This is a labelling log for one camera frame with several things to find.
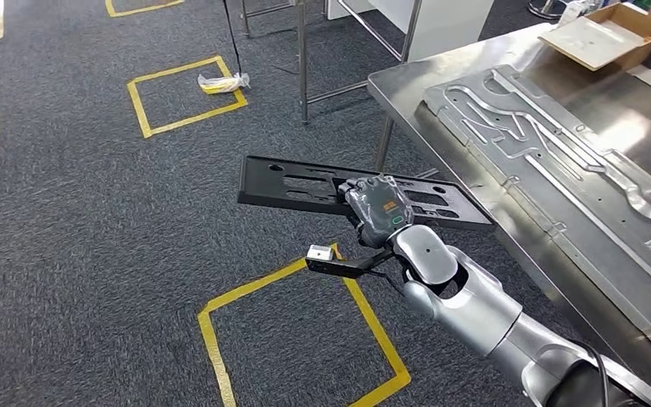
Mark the black plastic plate frame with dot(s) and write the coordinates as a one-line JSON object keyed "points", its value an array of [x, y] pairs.
{"points": [[255, 185]]}

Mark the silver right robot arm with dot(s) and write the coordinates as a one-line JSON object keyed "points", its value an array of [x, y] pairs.
{"points": [[471, 314]]}

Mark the stainless steel workbench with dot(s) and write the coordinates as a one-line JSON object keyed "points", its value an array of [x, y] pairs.
{"points": [[404, 84]]}

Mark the yellow item in plastic bag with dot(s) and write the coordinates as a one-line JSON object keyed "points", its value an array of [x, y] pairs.
{"points": [[221, 84]]}

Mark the yellow floor tape square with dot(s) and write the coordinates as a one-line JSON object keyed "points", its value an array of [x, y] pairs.
{"points": [[113, 12], [208, 337], [146, 132]]}

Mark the stamped metal panel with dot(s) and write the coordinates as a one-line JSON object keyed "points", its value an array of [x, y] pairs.
{"points": [[556, 185]]}

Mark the white tray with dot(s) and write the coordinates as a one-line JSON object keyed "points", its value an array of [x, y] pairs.
{"points": [[589, 42]]}

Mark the brown cardboard box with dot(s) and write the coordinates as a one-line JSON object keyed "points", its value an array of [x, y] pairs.
{"points": [[634, 14]]}

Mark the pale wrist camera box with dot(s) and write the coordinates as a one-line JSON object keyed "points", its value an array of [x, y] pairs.
{"points": [[320, 253]]}

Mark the black camera bracket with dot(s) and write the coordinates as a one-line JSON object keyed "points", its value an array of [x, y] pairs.
{"points": [[337, 268]]}

